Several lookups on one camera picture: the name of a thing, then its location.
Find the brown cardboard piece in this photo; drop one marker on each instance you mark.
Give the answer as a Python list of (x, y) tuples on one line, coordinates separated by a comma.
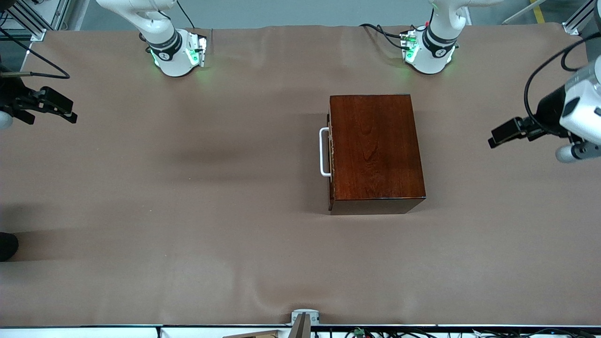
[(258, 334)]

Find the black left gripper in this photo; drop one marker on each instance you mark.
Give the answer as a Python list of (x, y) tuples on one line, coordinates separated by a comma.
[(550, 109)]

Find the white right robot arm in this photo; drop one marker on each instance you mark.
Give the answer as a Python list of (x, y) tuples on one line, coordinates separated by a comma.
[(164, 47)]

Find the dark wooden cabinet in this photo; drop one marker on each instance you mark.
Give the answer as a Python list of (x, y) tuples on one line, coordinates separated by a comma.
[(375, 150)]

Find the aluminium frame profile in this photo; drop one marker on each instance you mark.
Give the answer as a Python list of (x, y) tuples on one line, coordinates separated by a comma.
[(37, 34), (575, 23)]

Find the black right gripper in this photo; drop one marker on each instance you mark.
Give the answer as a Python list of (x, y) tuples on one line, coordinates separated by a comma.
[(10, 92)]

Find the black rounded object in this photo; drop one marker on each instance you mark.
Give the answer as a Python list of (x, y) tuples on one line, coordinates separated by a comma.
[(7, 246)]

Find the taupe table cover cloth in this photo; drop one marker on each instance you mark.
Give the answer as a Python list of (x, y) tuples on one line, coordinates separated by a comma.
[(141, 188)]

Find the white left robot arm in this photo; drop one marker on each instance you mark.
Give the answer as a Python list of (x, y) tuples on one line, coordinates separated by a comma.
[(434, 51)]

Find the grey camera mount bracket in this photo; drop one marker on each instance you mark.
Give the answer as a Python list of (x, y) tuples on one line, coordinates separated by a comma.
[(305, 317)]

